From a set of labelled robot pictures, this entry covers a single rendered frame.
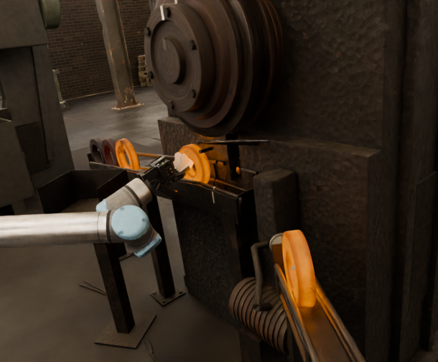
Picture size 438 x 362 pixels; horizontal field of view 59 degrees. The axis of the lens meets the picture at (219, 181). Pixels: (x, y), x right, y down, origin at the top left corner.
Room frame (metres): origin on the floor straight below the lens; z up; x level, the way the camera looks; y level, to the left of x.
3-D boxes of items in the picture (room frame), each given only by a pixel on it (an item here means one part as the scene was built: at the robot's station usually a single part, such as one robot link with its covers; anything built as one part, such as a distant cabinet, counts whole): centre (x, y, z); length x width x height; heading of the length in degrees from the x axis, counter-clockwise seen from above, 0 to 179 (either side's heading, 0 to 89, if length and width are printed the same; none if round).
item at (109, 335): (1.40, 0.51, 0.36); 0.26 x 0.20 x 0.72; 71
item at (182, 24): (1.11, 0.07, 1.11); 0.28 x 0.06 x 0.28; 36
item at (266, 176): (0.98, -0.15, 0.68); 0.11 x 0.08 x 0.24; 126
